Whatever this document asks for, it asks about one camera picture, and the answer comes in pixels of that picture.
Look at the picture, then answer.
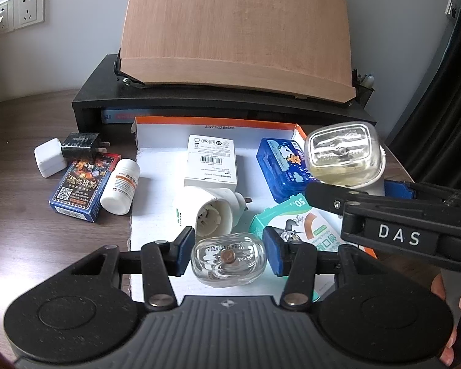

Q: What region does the dark curtain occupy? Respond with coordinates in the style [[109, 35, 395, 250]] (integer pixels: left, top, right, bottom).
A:
[[384, 0, 461, 187]]

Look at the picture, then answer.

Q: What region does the clear plastic container with lid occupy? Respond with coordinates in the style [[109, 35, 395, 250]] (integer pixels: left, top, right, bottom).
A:
[[305, 121, 382, 186]]

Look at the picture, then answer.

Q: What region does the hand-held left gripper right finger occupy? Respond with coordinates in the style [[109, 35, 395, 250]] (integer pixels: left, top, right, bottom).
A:
[[263, 225, 408, 312]]

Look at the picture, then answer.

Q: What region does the black charger plug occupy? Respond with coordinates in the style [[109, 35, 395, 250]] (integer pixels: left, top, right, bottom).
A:
[[61, 132, 110, 161]]

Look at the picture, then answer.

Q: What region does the clear glass bottle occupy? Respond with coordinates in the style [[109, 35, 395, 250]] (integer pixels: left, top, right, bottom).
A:
[[191, 232, 268, 287]]

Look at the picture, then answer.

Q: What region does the white pill bottle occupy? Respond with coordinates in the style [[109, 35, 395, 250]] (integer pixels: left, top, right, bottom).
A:
[[100, 159, 141, 216]]

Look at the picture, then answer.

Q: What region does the blue book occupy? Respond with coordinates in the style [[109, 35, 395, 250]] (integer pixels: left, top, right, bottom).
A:
[[100, 109, 140, 124]]

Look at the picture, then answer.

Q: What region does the black desk riser shelf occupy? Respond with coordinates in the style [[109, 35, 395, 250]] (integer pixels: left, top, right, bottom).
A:
[[72, 54, 377, 132]]

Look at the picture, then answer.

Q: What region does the orange white box lid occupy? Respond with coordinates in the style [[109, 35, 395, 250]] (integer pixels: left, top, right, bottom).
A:
[[128, 115, 385, 305]]

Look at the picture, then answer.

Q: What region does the teal bandage box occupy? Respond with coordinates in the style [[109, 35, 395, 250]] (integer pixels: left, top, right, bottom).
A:
[[249, 196, 378, 305]]

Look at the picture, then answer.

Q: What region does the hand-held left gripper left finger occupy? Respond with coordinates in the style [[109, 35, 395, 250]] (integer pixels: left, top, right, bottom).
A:
[[42, 226, 195, 313]]

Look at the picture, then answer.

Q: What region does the white charger plug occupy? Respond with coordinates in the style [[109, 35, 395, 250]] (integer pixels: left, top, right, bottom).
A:
[[33, 138, 68, 179]]

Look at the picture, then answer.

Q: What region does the dark blue playing card box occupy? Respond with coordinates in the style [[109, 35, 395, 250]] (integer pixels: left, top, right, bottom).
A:
[[48, 153, 122, 223]]

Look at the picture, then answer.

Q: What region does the blue plastic box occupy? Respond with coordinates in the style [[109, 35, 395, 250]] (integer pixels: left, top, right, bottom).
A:
[[256, 137, 313, 204]]

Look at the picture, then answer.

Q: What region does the white small carton box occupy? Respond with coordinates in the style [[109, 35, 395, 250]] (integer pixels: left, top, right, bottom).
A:
[[183, 134, 238, 190]]

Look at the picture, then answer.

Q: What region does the wooden reading stand board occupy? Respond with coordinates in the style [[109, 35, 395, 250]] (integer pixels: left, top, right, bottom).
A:
[[114, 0, 357, 105]]

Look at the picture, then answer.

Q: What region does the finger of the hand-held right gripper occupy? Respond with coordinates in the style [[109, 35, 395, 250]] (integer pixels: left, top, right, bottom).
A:
[[305, 181, 366, 216], [384, 179, 418, 201]]

